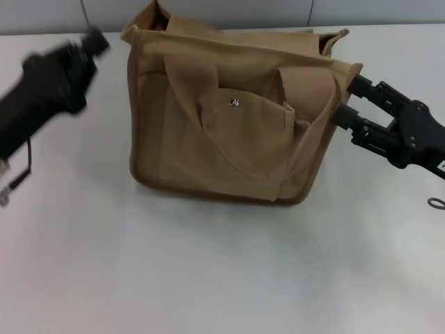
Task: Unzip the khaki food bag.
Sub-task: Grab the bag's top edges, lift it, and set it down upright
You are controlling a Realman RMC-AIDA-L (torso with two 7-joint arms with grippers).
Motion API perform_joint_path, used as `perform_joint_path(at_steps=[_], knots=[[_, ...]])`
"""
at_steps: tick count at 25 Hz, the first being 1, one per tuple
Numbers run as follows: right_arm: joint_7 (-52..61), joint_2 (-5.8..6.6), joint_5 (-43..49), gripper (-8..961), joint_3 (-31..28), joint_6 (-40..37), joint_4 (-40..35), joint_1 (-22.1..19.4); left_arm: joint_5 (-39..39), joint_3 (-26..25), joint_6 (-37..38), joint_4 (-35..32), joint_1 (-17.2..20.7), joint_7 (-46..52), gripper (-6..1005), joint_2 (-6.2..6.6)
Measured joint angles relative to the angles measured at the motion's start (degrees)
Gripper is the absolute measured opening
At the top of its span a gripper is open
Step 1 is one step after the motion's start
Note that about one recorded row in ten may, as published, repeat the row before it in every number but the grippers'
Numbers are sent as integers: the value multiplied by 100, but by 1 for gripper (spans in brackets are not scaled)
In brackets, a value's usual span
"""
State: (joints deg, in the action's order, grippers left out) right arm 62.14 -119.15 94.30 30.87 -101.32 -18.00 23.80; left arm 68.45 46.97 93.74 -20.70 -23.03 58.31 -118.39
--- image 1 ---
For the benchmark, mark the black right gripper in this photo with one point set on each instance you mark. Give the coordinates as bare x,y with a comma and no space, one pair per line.
420,139

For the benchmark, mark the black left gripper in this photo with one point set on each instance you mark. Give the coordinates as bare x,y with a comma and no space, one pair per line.
45,87

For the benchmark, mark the khaki canvas food bag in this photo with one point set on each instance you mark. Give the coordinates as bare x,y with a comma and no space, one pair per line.
194,146

